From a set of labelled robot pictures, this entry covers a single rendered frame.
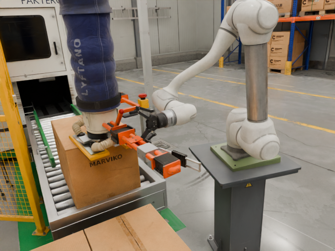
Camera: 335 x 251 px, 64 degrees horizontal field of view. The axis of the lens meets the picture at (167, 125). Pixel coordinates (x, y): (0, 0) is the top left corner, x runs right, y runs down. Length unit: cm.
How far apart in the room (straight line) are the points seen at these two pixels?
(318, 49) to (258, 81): 860
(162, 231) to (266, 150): 66
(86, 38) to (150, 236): 99
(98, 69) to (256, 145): 84
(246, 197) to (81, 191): 98
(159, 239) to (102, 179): 48
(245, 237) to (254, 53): 119
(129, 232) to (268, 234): 120
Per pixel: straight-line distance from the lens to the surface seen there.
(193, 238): 221
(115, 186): 167
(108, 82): 133
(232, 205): 173
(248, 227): 190
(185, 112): 138
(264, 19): 121
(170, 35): 1246
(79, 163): 154
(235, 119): 154
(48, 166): 236
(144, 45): 456
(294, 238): 235
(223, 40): 138
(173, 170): 94
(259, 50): 128
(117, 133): 123
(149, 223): 152
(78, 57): 131
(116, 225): 154
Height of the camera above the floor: 152
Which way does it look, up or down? 20 degrees down
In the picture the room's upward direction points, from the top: 3 degrees counter-clockwise
